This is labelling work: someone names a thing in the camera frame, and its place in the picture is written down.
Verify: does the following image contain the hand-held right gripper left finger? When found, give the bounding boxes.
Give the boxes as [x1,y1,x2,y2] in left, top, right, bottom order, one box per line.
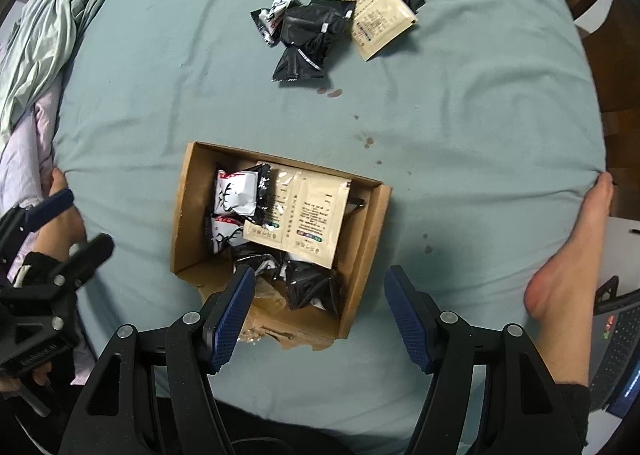
[60,265,257,455]

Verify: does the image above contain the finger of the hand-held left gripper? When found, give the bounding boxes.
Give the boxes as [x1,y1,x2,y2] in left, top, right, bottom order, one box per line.
[7,188,75,238]
[50,233,115,292]

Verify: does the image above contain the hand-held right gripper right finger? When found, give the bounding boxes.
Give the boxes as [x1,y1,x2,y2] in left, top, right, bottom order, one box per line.
[383,265,586,455]

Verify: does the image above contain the white deer-print snack packet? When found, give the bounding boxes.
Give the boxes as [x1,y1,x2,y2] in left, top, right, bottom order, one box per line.
[205,214,246,255]
[212,164,273,227]
[250,0,302,47]

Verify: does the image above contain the brown cardboard box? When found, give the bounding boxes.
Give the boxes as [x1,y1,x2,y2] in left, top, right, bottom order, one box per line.
[170,141,393,351]

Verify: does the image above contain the beige double sachet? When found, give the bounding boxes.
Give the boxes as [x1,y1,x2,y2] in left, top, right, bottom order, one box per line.
[243,162,352,270]

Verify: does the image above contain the beige single sachet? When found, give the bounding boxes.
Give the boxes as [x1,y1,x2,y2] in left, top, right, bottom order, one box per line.
[336,0,420,62]

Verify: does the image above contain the person's left hand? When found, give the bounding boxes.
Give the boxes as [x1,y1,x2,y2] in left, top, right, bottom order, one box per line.
[0,364,53,393]

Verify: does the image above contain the person's left foot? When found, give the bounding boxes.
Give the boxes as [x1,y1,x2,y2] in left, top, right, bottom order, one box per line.
[35,168,88,256]

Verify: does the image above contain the person's foot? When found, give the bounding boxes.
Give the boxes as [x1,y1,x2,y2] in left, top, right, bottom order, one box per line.
[524,171,615,386]
[35,168,88,256]

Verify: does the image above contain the crumpled brown packing wrap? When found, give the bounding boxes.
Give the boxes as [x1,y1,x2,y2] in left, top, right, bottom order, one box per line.
[240,280,333,351]

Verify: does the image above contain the lilac bed sheet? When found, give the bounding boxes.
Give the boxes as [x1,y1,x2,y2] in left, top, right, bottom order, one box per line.
[0,80,66,216]

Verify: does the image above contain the person's black pants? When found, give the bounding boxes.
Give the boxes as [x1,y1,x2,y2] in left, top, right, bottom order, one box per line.
[0,250,593,455]

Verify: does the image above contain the person's right foot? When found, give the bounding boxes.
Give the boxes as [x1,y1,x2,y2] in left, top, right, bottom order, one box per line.
[524,171,615,386]

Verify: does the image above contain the crumpled grey-green blanket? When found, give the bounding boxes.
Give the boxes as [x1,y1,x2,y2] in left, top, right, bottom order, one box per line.
[0,0,161,146]

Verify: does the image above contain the laptop with backlit keyboard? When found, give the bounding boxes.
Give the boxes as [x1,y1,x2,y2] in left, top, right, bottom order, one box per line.
[587,275,640,418]

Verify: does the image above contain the teal bed sheet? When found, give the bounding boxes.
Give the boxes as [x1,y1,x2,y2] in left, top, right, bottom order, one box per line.
[50,0,608,455]

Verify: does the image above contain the white board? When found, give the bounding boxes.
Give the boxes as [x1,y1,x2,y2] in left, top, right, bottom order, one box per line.
[592,215,640,296]

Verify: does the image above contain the brown wooden chair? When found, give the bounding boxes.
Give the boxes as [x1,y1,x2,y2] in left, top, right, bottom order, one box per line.
[562,0,640,221]

